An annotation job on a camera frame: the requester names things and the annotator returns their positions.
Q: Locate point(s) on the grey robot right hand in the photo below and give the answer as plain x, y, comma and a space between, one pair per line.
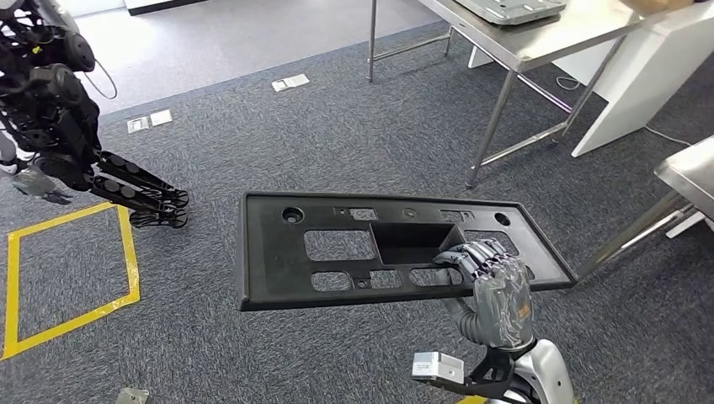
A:
502, 306

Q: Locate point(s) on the black plastic plate bracket part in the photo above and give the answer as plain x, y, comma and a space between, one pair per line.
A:
268, 251

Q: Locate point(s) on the steel workbench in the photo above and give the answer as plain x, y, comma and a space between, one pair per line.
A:
530, 44
689, 173

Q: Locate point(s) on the yellow floor tape square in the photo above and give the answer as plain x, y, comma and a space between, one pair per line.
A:
11, 290
471, 400

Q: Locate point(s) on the white cabinet panel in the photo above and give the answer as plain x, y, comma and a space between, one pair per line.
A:
641, 83
689, 224

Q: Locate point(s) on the grey sheet metal plate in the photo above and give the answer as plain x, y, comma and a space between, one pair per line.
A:
513, 11

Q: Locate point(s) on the floor outlet cover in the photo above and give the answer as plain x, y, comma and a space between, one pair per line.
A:
162, 117
290, 83
138, 125

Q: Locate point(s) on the black humanoid robot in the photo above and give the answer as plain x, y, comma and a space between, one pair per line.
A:
56, 117

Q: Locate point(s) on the black right camera bracket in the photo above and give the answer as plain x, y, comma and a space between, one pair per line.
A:
493, 368

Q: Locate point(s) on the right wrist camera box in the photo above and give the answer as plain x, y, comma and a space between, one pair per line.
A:
438, 368

